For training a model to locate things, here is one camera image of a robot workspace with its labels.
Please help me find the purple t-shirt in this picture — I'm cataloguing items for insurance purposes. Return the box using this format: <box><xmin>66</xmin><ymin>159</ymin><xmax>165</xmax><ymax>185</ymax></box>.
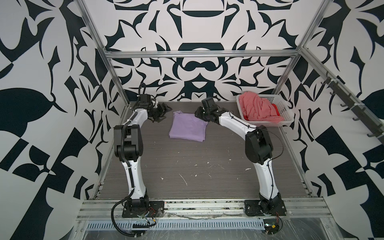
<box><xmin>169</xmin><ymin>111</ymin><xmax>208</xmax><ymax>142</ymax></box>

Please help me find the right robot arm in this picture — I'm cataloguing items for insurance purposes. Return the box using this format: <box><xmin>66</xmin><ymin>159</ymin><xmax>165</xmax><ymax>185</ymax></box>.
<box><xmin>195</xmin><ymin>97</ymin><xmax>282</xmax><ymax>212</ymax></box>

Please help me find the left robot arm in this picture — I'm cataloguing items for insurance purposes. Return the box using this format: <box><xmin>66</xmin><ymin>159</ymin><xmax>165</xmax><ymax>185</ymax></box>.
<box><xmin>114</xmin><ymin>94</ymin><xmax>172</xmax><ymax>209</ymax></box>

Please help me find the pink t-shirt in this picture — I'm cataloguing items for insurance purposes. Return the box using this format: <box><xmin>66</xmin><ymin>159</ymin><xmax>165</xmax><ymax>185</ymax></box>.
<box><xmin>239</xmin><ymin>92</ymin><xmax>284</xmax><ymax>123</ymax></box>

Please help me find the red t-shirt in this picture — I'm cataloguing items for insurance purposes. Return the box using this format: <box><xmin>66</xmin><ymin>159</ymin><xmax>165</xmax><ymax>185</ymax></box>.
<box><xmin>270</xmin><ymin>104</ymin><xmax>281</xmax><ymax>117</ymax></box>

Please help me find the small electronics board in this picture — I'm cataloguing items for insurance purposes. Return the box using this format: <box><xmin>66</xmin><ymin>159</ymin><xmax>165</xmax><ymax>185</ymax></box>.
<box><xmin>263</xmin><ymin>217</ymin><xmax>284</xmax><ymax>236</ymax></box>

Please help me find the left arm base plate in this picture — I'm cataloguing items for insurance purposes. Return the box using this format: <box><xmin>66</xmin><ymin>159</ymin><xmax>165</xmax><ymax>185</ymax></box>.
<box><xmin>122</xmin><ymin>199</ymin><xmax>165</xmax><ymax>218</ymax></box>

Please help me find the black corrugated cable conduit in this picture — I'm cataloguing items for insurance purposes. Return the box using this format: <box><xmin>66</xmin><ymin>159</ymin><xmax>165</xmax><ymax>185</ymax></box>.
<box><xmin>110</xmin><ymin>85</ymin><xmax>151</xmax><ymax>238</ymax></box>

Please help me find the aluminium frame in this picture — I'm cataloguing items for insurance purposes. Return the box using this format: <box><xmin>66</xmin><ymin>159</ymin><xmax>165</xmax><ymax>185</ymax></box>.
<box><xmin>74</xmin><ymin>0</ymin><xmax>384</xmax><ymax>199</ymax></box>

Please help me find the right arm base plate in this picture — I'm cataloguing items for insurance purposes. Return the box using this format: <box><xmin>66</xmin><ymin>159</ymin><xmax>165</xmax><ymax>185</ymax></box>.
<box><xmin>244</xmin><ymin>198</ymin><xmax>287</xmax><ymax>217</ymax></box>

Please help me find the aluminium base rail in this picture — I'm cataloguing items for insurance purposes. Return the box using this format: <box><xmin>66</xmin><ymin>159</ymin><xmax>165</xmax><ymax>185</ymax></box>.
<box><xmin>76</xmin><ymin>198</ymin><xmax>332</xmax><ymax>221</ymax></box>

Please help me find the white cable duct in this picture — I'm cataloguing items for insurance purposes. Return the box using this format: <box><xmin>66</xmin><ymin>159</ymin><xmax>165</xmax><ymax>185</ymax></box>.
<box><xmin>83</xmin><ymin>218</ymin><xmax>266</xmax><ymax>231</ymax></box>

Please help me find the wall hook rail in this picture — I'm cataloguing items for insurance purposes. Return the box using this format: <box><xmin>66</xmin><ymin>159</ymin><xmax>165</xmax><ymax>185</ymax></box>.
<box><xmin>322</xmin><ymin>72</ymin><xmax>384</xmax><ymax>145</ymax></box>

